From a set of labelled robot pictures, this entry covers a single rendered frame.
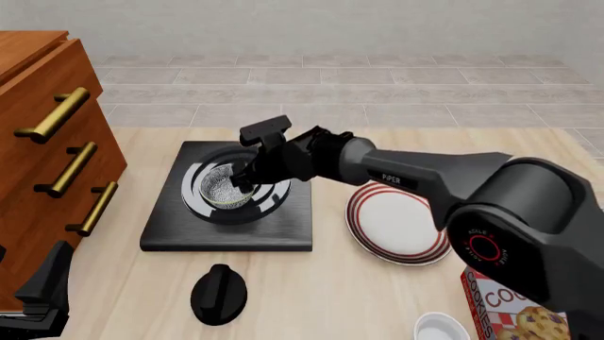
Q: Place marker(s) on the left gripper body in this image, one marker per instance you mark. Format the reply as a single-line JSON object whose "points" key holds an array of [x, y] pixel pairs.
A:
{"points": [[38, 322]]}

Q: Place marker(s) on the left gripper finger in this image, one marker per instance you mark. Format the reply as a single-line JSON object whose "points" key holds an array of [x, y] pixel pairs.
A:
{"points": [[47, 272], [2, 253]]}

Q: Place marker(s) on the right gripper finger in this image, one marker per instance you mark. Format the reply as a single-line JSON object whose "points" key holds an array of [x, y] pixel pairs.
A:
{"points": [[250, 165], [240, 184]]}

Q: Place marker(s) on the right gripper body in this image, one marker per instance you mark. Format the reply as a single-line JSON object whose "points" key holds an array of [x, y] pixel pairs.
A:
{"points": [[283, 164]]}

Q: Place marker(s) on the black bowl with patterned inside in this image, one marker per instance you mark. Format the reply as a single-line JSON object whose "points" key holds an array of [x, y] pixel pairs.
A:
{"points": [[218, 189]]}

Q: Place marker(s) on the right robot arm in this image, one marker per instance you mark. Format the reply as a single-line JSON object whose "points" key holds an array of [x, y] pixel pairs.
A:
{"points": [[472, 177]]}

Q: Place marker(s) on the flat black stove plate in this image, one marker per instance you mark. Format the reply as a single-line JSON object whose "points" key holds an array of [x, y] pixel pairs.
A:
{"points": [[165, 226]]}

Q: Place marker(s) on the round black stove knob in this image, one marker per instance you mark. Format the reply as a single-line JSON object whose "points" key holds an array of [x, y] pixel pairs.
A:
{"points": [[218, 297]]}

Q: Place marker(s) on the white plate with red rings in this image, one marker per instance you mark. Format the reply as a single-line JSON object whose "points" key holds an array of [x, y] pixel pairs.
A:
{"points": [[391, 223]]}

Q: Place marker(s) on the small white bowl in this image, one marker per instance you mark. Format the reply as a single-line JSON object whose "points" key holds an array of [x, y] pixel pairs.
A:
{"points": [[439, 329]]}

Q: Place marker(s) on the wooden cabinet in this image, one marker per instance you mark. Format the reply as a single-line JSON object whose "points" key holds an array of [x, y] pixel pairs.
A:
{"points": [[28, 42]]}

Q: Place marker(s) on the red cookies box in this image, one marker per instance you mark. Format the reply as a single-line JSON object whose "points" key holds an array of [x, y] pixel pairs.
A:
{"points": [[500, 311]]}

